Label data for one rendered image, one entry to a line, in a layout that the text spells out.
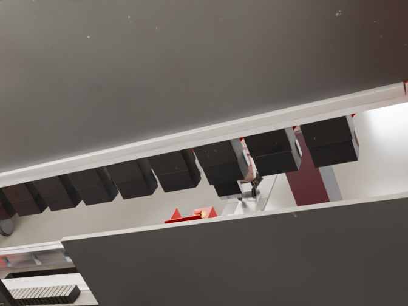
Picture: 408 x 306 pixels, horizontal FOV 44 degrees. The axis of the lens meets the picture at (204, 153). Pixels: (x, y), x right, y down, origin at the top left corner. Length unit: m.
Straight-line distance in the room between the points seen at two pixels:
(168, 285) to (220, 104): 0.55
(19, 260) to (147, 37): 1.58
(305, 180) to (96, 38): 1.40
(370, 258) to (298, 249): 0.17
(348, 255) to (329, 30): 0.56
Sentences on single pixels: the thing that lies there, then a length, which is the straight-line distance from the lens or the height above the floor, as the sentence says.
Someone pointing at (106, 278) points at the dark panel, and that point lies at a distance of 1.65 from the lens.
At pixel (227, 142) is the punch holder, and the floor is 1.33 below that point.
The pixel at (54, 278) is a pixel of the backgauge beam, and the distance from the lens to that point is 2.25.
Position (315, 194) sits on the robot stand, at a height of 0.64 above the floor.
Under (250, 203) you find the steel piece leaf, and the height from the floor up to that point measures 1.00.
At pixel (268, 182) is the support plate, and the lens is 2.11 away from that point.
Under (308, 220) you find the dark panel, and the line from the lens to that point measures 1.24.
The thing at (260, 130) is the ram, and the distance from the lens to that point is 1.69.
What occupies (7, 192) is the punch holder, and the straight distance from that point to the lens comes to 2.44.
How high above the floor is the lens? 2.00
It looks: 22 degrees down
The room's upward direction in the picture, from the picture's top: 24 degrees counter-clockwise
